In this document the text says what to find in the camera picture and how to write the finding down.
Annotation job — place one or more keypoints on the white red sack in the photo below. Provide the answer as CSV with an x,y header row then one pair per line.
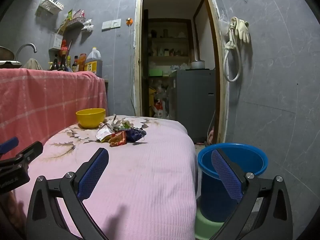
x,y
158,108

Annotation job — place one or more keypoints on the white plastic bag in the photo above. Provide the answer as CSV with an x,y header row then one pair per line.
x,y
88,26

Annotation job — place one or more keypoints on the white wall box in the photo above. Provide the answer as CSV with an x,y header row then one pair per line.
x,y
56,41

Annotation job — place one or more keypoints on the metal faucet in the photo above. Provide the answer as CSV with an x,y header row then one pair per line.
x,y
25,45

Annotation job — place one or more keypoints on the pink plaid cloth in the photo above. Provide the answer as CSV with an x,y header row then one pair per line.
x,y
37,100

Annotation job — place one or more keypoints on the green box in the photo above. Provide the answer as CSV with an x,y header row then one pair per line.
x,y
155,72

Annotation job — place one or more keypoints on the yellow bag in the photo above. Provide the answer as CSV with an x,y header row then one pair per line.
x,y
152,100

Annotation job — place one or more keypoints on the clear hanging plastic bag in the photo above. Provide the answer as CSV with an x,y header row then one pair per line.
x,y
223,22

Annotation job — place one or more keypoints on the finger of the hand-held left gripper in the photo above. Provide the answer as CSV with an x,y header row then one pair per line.
x,y
31,151
8,145

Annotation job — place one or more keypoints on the yellow bowl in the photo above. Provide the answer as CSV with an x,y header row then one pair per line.
x,y
90,118

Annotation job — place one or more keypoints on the yellow cap sauce bottle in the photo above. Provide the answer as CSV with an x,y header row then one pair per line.
x,y
69,65

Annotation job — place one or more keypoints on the pink floral table cover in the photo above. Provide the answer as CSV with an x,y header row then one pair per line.
x,y
150,180

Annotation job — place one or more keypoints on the dark sauce bottle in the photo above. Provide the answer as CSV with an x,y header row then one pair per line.
x,y
62,65
75,66
54,65

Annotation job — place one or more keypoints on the white snack wrapper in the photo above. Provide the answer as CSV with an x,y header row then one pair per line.
x,y
102,133

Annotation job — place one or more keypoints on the white wall basket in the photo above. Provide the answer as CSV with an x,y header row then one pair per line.
x,y
51,5

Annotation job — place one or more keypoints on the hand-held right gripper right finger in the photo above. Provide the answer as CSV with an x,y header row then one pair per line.
x,y
226,175

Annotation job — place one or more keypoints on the metal pot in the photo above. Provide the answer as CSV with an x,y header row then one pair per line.
x,y
198,64

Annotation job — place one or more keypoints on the beige rag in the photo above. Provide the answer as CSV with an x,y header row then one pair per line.
x,y
32,64

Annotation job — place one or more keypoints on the orange seasoning packet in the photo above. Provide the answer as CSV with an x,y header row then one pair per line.
x,y
81,61

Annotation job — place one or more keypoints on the seasoning packets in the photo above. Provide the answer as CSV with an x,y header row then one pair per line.
x,y
75,14

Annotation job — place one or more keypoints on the large cooking oil bottle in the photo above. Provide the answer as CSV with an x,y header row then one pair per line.
x,y
93,63

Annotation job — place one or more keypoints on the metal wok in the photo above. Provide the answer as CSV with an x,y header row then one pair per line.
x,y
6,52

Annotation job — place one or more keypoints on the green plastic stool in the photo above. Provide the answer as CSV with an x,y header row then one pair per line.
x,y
205,227

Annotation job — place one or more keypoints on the grey washing machine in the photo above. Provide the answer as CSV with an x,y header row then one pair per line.
x,y
192,100

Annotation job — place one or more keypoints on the wooden storage shelf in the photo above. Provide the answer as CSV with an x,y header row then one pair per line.
x,y
167,38

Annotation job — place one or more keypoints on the red orange snack wrapper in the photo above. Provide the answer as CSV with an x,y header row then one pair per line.
x,y
118,140

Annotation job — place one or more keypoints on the wooden door frame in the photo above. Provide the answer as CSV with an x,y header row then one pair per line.
x,y
217,55

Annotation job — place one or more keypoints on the cream rubber gloves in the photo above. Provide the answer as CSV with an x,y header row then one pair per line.
x,y
242,30

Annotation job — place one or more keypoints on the blue snack wrapper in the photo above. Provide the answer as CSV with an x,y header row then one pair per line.
x,y
135,133

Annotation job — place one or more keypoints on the wall shelf rack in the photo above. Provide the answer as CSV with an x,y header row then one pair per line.
x,y
75,23

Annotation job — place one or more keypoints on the blue plastic bucket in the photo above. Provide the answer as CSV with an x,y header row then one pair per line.
x,y
207,192

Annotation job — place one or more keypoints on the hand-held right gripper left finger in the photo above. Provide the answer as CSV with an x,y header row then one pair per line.
x,y
93,172

